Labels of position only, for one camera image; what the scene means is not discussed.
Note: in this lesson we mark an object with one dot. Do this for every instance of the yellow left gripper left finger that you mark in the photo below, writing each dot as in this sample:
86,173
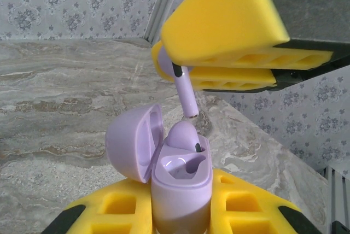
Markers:
142,217

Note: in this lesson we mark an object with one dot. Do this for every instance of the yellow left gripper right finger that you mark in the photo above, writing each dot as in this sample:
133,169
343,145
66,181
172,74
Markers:
218,217

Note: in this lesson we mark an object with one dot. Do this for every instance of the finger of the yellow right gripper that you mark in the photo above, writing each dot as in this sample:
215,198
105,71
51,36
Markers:
224,20
232,78

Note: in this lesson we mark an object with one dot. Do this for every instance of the purple earbud charging case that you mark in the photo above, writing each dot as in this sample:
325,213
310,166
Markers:
180,206

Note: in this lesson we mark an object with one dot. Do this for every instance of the aluminium frame post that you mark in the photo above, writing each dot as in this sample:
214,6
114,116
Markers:
165,4

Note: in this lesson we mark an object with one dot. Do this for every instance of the aluminium table edge rail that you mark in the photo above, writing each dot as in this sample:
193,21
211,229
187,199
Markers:
337,190

